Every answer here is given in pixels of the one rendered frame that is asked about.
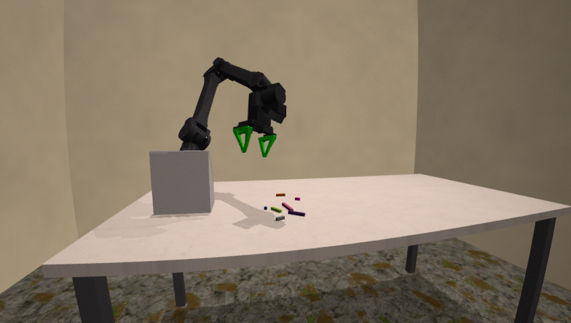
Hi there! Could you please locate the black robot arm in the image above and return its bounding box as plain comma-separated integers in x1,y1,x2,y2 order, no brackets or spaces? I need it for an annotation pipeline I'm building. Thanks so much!
178,57,286,150

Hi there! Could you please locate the pink rod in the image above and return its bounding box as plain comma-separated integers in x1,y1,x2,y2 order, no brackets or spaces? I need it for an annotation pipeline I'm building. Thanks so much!
281,203,294,211

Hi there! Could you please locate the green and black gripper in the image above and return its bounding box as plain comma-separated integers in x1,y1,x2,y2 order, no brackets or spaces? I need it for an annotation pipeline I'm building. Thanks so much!
233,108,277,157

